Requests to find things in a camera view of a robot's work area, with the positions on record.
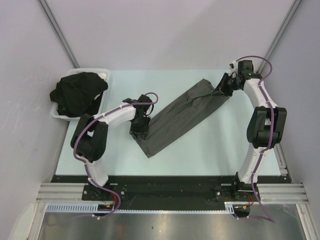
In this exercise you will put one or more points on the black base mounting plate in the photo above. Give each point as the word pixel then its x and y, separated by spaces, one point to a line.
pixel 217 188

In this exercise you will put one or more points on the aluminium right corner post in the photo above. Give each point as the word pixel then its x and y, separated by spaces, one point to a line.
pixel 284 26

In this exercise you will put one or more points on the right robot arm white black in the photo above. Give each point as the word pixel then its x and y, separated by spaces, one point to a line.
pixel 265 128

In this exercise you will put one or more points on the aluminium left corner post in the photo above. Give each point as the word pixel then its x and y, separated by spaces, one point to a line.
pixel 49 15

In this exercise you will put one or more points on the white t shirt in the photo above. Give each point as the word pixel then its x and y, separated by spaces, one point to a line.
pixel 104 77

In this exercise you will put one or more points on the light blue cable duct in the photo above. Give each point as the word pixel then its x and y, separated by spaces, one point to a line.
pixel 95 208

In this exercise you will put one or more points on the aluminium front frame rail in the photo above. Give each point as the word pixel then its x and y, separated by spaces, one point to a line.
pixel 270 193

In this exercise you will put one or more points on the aluminium corner post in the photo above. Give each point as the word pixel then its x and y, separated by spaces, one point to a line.
pixel 49 15
pixel 284 26

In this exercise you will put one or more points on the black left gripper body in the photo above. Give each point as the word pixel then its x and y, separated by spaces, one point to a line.
pixel 141 125

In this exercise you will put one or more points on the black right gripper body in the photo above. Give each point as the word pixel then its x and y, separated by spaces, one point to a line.
pixel 228 85

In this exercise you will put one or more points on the black t shirt pile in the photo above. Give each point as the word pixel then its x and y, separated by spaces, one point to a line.
pixel 75 94

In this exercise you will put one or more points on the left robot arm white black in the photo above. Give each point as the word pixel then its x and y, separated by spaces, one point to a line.
pixel 89 140

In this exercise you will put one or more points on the dark grey t shirt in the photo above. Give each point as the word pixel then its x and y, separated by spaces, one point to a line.
pixel 179 117

